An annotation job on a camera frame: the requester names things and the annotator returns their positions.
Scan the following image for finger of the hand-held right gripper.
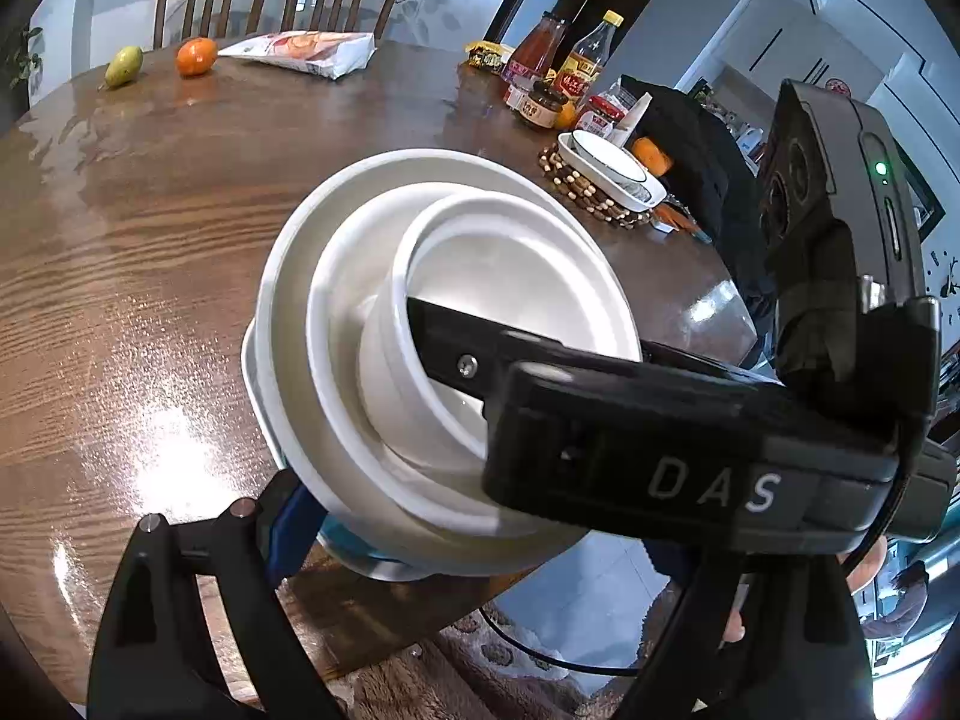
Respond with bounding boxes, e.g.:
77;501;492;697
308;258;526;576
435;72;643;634
406;297;571;421
641;341;788;391

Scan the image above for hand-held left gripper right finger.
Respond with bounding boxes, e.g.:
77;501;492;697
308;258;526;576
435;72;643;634
615;536;877;720

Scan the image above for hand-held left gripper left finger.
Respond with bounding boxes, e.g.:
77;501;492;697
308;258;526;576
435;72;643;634
86;467;342;720

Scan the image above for plain blue plate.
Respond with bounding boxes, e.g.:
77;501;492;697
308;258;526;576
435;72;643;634
319;525;428;565

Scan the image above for small straight-sided white bowl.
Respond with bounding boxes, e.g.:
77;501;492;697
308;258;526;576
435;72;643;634
358;193;623;481

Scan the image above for medium white bowl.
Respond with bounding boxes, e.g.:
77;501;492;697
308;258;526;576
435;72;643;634
306;184;642;533

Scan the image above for large blue patterned square plate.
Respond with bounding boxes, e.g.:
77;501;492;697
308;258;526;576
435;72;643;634
240;315;458;583

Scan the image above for large white bowl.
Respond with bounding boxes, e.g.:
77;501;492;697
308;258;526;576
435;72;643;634
255;149;646;578

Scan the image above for white rectangular dish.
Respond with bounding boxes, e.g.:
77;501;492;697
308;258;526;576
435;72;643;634
556;131;668;212

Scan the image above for wooden bead trivet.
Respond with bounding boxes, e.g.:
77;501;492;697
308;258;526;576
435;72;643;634
536;144;655;230

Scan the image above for black jacket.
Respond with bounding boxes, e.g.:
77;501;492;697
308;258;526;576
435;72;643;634
619;75;777;301

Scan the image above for large orange fruit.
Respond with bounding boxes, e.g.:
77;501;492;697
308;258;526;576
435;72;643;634
628;136;674;177

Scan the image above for brown paw print fleece cloth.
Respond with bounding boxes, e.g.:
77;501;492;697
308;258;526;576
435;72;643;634
330;600;661;720

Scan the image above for black-rimmed white bowl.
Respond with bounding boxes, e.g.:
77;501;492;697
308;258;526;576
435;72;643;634
571;129;650;185

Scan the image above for brown sauce jar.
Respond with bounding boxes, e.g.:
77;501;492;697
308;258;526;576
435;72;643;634
523;85;569;130

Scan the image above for white squeeze bottle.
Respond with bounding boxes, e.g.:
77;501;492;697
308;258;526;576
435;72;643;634
611;92;653;147

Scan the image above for red-lidded jar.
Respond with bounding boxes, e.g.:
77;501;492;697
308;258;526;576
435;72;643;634
577;95;627;137

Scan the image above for yellow black snack pack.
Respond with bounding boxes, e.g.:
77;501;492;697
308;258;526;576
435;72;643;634
465;41;515;74

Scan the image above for red sauce bottle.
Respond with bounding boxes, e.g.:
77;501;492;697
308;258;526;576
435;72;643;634
501;11;571;91

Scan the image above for yellow-capped vinegar bottle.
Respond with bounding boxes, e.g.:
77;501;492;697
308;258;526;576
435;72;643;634
555;10;626;110

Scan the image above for white pink food packet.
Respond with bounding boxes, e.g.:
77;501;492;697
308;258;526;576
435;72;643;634
217;30;377;81

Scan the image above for orange tangerine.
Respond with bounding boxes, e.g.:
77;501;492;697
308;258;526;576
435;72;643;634
176;37;219;78

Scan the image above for green pear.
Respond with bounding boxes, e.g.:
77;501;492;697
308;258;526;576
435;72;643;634
103;45;143;89

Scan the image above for long green hanging vine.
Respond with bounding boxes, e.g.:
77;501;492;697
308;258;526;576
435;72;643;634
0;26;44;91

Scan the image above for orange handled utensil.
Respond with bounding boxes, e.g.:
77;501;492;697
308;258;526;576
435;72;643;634
651;202;710;241

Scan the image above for white wall cabinets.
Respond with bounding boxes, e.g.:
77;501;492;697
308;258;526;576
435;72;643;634
675;0;960;151

